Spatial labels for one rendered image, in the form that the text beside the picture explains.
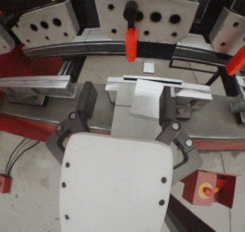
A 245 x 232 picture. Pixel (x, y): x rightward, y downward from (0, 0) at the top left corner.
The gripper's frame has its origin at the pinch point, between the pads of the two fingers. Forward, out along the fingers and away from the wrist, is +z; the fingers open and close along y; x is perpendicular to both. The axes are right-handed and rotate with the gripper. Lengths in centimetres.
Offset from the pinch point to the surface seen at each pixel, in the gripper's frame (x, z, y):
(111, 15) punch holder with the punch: 3.8, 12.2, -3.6
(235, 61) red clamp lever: -0.4, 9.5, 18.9
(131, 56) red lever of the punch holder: -1.7, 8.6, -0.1
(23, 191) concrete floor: -116, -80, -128
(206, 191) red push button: -38, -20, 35
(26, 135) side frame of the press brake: -61, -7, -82
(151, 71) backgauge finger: -18.2, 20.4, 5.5
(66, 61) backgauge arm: -32, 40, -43
